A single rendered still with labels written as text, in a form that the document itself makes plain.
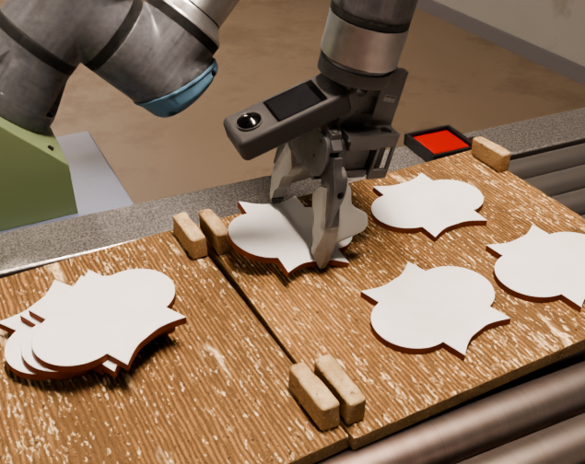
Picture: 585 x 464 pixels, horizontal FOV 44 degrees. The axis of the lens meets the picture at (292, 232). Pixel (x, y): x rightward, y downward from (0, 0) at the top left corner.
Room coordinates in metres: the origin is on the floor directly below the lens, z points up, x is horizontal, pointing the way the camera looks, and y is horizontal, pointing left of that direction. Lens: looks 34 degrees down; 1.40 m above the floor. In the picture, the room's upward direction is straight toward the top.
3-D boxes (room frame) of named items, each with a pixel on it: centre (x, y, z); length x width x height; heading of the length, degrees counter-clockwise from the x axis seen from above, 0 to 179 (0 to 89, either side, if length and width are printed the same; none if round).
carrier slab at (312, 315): (0.64, -0.15, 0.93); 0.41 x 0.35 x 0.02; 118
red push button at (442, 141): (0.92, -0.21, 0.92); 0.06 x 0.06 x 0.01; 24
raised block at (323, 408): (0.42, -0.02, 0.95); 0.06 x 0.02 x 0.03; 29
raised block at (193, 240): (0.66, 0.11, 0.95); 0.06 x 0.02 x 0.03; 29
